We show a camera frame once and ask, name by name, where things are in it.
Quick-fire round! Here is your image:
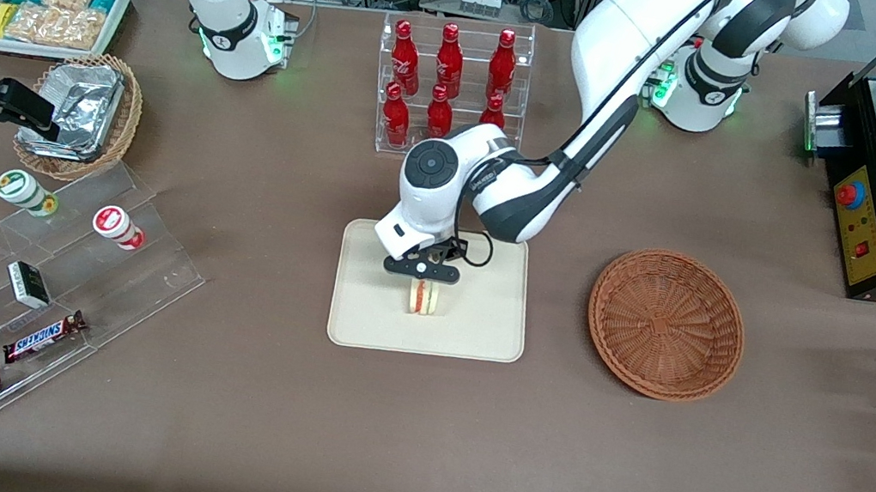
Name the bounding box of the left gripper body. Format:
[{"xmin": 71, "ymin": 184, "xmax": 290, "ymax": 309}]
[{"xmin": 368, "ymin": 207, "xmax": 470, "ymax": 288}]

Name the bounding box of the triangular sandwich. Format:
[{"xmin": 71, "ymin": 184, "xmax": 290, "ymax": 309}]
[{"xmin": 404, "ymin": 276, "xmax": 445, "ymax": 320}]

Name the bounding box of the cream plastic tray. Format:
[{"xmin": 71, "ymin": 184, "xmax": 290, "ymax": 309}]
[{"xmin": 325, "ymin": 213, "xmax": 541, "ymax": 374}]

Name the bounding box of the light wicker basket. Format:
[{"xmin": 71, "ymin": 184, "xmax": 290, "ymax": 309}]
[{"xmin": 9, "ymin": 42, "xmax": 149, "ymax": 191}]

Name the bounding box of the brown wicker basket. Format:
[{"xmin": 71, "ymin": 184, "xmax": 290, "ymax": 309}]
[{"xmin": 576, "ymin": 239, "xmax": 757, "ymax": 412}]

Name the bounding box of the aluminium foil container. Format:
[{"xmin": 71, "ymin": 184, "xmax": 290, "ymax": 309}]
[{"xmin": 15, "ymin": 55, "xmax": 128, "ymax": 166}]

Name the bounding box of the green lid yogurt cup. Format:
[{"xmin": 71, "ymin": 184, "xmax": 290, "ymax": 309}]
[{"xmin": 0, "ymin": 167, "xmax": 63, "ymax": 220}]

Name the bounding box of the clear acrylic bottle rack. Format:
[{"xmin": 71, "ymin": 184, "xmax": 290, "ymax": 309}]
[{"xmin": 364, "ymin": 4, "xmax": 539, "ymax": 173}]

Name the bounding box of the red cola bottle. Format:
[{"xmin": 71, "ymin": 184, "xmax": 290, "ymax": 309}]
[
  {"xmin": 386, "ymin": 18, "xmax": 429, "ymax": 98},
  {"xmin": 377, "ymin": 81, "xmax": 417, "ymax": 150},
  {"xmin": 484, "ymin": 27, "xmax": 521, "ymax": 106},
  {"xmin": 478, "ymin": 91, "xmax": 510, "ymax": 131},
  {"xmin": 423, "ymin": 83, "xmax": 458, "ymax": 143},
  {"xmin": 429, "ymin": 21, "xmax": 470, "ymax": 102}
]

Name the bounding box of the red lid yogurt cup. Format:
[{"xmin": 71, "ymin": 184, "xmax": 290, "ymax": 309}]
[{"xmin": 89, "ymin": 203, "xmax": 149, "ymax": 253}]

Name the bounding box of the small black carton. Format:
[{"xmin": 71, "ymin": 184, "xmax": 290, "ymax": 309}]
[{"xmin": 2, "ymin": 259, "xmax": 57, "ymax": 312}]

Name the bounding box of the clear acrylic stepped stand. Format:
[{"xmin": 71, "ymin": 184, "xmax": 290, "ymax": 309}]
[{"xmin": 0, "ymin": 144, "xmax": 222, "ymax": 478}]

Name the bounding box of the white terminal block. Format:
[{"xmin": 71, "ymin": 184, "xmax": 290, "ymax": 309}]
[{"xmin": 456, "ymin": 0, "xmax": 502, "ymax": 21}]

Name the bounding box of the red emergency stop button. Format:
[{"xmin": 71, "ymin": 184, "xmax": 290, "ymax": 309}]
[{"xmin": 833, "ymin": 180, "xmax": 864, "ymax": 211}]

